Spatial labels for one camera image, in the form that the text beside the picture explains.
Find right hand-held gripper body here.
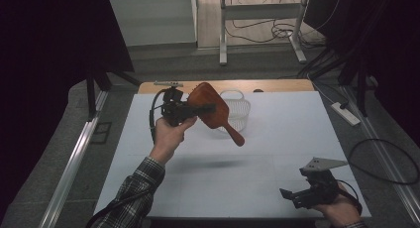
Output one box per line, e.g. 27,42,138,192
291,157,349,210

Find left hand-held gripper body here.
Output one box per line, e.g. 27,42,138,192
153,80,198,127

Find brown wooden scoop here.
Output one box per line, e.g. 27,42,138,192
187,81,246,148

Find white plastic mesh basket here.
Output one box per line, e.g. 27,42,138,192
218,89,252,134

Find person's left hand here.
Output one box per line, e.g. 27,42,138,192
149,116,198,166

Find person's right hand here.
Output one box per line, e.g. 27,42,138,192
311,182,363,227

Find white foam board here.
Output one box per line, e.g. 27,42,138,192
93,90,372,220

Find white power strip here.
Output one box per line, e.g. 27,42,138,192
330,101,362,127

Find dark square floor plate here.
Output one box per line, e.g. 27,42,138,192
89,121,113,145

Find light wooden table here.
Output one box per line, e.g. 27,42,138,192
138,78,315,95

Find black metal stand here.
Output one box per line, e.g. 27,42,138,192
85,67,142,122
338,54,378,118

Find grey cabinet panel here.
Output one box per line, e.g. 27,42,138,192
109,0,198,48

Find black curtain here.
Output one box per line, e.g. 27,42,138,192
303,0,420,147
0,0,136,209

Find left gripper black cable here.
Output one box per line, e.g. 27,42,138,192
85,88,166,228

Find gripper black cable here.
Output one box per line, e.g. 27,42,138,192
85,88,166,228
336,178,364,216

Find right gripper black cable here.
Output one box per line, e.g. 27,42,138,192
336,178,364,216

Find aluminium floor rail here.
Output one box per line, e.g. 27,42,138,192
340,85,420,226
39,90,110,228

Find black looped floor cable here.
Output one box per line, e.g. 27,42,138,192
348,138,420,186

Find white metal desk frame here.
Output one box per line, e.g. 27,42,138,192
218,0,313,66

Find white power strip cable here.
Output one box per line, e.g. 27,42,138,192
307,73,339,105

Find tangled black floor cables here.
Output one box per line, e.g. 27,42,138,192
225,18,326,50

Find black cable bundle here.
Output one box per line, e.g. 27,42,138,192
296,44,365,81

